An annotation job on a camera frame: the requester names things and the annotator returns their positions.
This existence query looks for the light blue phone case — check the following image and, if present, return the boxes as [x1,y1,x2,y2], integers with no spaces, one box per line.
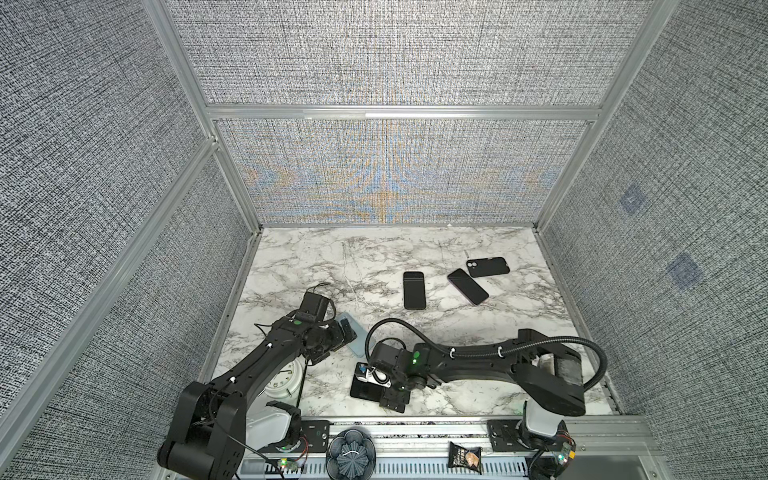
[337,312,368,359]

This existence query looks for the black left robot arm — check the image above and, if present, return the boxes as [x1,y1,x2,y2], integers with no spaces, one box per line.
[157,312,357,479]

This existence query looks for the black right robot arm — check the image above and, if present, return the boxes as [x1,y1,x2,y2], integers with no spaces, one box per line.
[365,329,598,449]

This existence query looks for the black phone case far right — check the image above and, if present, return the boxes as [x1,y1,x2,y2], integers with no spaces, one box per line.
[466,257,510,278]

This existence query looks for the white analog alarm clock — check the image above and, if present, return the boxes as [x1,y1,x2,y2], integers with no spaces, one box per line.
[263,358,305,400]

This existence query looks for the black snack packet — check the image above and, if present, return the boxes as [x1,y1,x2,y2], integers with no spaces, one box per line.
[447,442,483,474]

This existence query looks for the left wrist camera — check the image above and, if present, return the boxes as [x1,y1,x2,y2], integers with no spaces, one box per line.
[295,291,331,323]

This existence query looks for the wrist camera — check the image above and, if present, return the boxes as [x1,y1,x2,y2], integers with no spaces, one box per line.
[354,362,391,388]
[295,291,331,323]

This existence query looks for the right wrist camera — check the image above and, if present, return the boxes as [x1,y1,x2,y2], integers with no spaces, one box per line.
[354,362,391,388]

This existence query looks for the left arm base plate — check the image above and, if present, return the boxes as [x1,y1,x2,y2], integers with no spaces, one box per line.
[261,420,331,455]

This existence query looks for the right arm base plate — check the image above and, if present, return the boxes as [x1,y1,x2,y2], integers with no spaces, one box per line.
[486,417,528,453]

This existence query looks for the aluminium front rail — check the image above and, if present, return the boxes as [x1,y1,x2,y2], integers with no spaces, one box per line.
[149,415,670,480]

